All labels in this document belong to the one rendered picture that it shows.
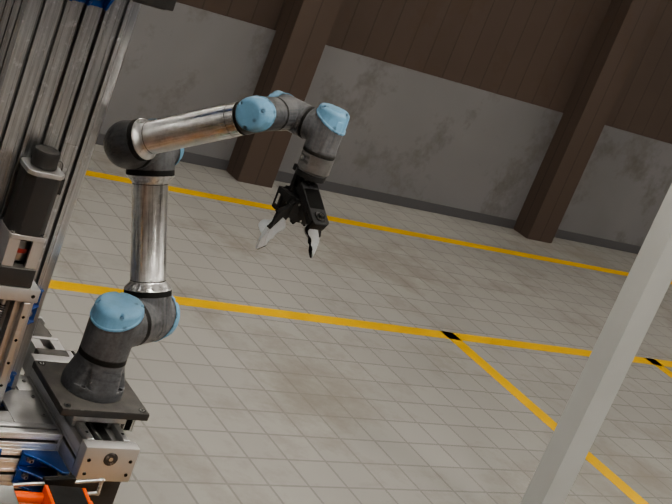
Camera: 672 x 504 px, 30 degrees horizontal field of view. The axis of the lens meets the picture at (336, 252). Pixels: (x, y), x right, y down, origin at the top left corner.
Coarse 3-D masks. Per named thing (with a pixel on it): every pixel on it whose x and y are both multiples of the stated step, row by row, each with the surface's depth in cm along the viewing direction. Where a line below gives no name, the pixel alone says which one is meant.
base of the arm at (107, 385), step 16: (80, 352) 292; (64, 368) 296; (80, 368) 291; (96, 368) 290; (112, 368) 291; (64, 384) 293; (80, 384) 291; (96, 384) 290; (112, 384) 292; (96, 400) 291; (112, 400) 294
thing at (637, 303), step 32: (640, 256) 511; (640, 288) 508; (608, 320) 521; (640, 320) 513; (608, 352) 517; (576, 384) 530; (608, 384) 521; (576, 416) 527; (576, 448) 530; (544, 480) 536
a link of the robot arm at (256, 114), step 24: (144, 120) 284; (168, 120) 278; (192, 120) 274; (216, 120) 271; (240, 120) 266; (264, 120) 265; (120, 144) 282; (144, 144) 281; (168, 144) 279; (192, 144) 278
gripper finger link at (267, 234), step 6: (264, 222) 282; (282, 222) 279; (264, 228) 281; (276, 228) 279; (282, 228) 280; (264, 234) 279; (270, 234) 279; (258, 240) 280; (264, 240) 279; (258, 246) 280
